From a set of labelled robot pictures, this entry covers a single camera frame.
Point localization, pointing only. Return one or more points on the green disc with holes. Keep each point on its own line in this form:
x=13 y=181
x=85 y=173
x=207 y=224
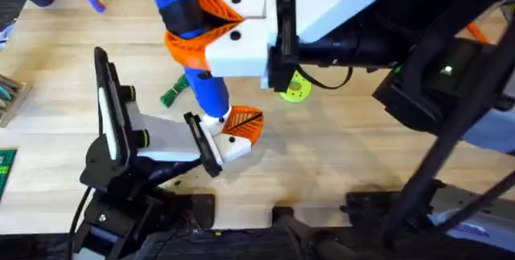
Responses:
x=297 y=87

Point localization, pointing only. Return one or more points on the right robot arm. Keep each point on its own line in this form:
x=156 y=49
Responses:
x=462 y=103

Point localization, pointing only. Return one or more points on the wooden box with tools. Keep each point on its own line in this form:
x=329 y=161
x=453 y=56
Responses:
x=12 y=99

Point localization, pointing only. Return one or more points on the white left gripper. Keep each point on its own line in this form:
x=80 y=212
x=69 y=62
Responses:
x=169 y=137

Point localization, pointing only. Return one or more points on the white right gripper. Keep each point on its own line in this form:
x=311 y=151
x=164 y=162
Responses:
x=338 y=2

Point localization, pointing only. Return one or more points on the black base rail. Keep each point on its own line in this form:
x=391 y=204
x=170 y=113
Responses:
x=249 y=246

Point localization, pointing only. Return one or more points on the blue electric screwdriver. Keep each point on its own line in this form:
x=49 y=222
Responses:
x=209 y=91

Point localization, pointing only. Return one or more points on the green toy vegetable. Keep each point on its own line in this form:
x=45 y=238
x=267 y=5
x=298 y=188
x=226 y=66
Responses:
x=175 y=91

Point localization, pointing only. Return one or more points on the green board with blocks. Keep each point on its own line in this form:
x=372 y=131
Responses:
x=6 y=171

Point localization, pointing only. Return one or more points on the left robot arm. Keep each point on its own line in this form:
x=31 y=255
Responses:
x=120 y=221

